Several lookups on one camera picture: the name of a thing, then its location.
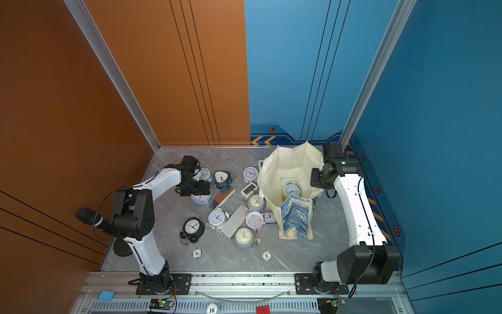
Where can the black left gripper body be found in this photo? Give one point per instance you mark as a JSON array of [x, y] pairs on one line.
[[196, 188]]

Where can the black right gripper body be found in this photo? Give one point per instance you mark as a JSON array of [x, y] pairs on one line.
[[318, 178]]

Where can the light blue triangular clock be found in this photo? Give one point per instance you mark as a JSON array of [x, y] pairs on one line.
[[201, 200]]

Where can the cream blue-rim alarm clock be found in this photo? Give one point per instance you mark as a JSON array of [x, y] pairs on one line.
[[291, 189]]

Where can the cream canvas bag blue print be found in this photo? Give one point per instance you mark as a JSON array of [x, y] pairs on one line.
[[285, 183]]

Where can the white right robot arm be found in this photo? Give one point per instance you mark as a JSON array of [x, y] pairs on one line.
[[370, 259]]

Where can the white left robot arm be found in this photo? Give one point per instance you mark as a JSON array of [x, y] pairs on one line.
[[133, 219]]

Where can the light blue round clock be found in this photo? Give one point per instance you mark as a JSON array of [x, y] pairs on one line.
[[204, 174]]

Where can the brown rectangular mirror clock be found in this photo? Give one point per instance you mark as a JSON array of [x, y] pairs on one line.
[[221, 197]]

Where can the dark teal triangular clock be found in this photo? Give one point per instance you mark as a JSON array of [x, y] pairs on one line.
[[222, 179]]

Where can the black twin-bell alarm clock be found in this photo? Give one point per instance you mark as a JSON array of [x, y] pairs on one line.
[[193, 229]]

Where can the white twin-bell alarm clock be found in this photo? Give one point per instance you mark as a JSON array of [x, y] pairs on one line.
[[217, 219]]

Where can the grey rectangular flat clock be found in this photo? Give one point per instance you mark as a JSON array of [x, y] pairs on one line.
[[235, 221]]

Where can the tilted white digital clock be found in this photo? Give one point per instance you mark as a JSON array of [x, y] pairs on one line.
[[249, 189]]

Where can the white round alarm clock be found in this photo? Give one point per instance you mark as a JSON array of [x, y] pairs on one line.
[[250, 174]]

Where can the small black square clock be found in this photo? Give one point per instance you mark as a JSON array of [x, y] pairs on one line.
[[269, 218]]

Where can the pink round alarm clock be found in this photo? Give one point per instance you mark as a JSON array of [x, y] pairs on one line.
[[255, 220]]

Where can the blue beige-face alarm clock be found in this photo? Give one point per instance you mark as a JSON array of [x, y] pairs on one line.
[[244, 238]]

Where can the left white round marker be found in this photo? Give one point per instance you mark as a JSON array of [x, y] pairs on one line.
[[197, 253]]

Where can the white round marker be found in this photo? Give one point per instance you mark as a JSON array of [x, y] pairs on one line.
[[267, 255], [197, 253]]

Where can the right white round marker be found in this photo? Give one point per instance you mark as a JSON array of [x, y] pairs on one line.
[[267, 255]]

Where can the black microphone on stand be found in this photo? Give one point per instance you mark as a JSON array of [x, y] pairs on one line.
[[93, 218]]

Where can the green circuit board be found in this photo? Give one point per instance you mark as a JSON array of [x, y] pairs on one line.
[[161, 305]]

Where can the white number ten tag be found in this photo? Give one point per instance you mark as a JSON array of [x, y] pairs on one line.
[[213, 308]]

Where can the blue sticky pad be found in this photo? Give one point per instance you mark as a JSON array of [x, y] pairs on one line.
[[106, 295]]

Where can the red block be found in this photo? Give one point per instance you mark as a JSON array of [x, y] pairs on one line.
[[263, 310]]

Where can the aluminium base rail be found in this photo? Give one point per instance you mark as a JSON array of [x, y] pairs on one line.
[[241, 292]]

